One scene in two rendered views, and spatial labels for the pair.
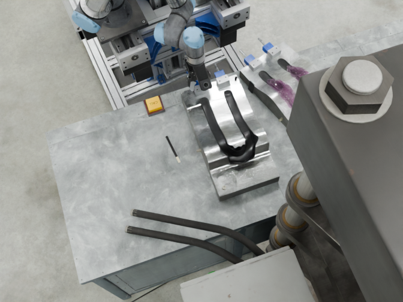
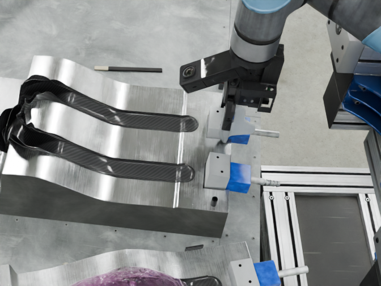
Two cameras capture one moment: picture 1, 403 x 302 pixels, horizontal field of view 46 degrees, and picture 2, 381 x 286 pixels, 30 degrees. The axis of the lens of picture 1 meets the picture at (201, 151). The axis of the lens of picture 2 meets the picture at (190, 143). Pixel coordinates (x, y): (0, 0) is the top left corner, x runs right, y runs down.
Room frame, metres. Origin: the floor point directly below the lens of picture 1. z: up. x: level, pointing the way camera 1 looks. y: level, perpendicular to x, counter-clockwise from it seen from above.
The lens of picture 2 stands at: (1.15, -0.82, 1.89)
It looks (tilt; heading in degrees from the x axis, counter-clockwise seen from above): 53 degrees down; 99
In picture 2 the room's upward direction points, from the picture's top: 10 degrees clockwise
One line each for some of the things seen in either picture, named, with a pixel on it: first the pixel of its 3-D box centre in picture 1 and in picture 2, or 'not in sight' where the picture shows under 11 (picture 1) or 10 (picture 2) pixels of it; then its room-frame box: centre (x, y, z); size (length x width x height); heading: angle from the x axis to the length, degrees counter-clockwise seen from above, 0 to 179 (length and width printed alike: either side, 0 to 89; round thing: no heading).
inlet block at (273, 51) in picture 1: (267, 47); not in sight; (1.29, -0.35, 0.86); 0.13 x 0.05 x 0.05; 30
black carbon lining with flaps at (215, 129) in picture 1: (229, 124); (98, 130); (0.89, -0.13, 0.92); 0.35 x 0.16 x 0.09; 13
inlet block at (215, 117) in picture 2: (197, 82); (243, 130); (1.12, -0.01, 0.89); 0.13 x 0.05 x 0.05; 13
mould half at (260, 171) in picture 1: (228, 133); (90, 141); (0.87, -0.12, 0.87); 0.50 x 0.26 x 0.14; 13
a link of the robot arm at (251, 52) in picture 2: (194, 54); (255, 36); (1.10, -0.02, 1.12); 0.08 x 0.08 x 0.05
